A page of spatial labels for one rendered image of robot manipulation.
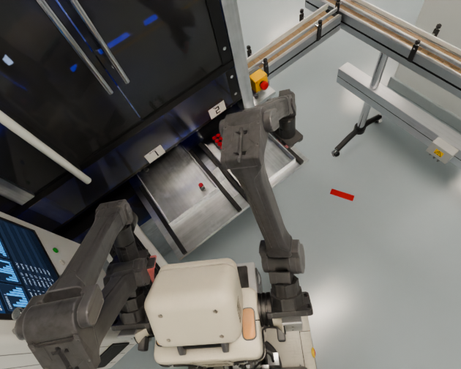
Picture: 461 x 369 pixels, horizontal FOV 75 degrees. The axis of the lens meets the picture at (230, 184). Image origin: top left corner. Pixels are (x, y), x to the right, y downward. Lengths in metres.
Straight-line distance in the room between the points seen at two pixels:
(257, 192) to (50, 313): 0.40
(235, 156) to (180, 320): 0.39
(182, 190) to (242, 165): 0.84
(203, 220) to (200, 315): 0.64
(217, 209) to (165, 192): 0.26
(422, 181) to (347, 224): 0.60
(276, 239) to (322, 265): 1.39
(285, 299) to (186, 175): 0.79
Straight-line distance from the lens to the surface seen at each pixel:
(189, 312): 0.71
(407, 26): 1.83
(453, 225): 2.38
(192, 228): 1.29
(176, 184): 1.40
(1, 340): 0.82
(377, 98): 2.07
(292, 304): 0.82
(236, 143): 0.56
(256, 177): 0.57
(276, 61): 1.66
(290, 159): 1.35
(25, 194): 1.27
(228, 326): 0.73
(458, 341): 2.23
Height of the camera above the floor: 2.05
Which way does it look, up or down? 62 degrees down
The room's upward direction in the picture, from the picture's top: 23 degrees counter-clockwise
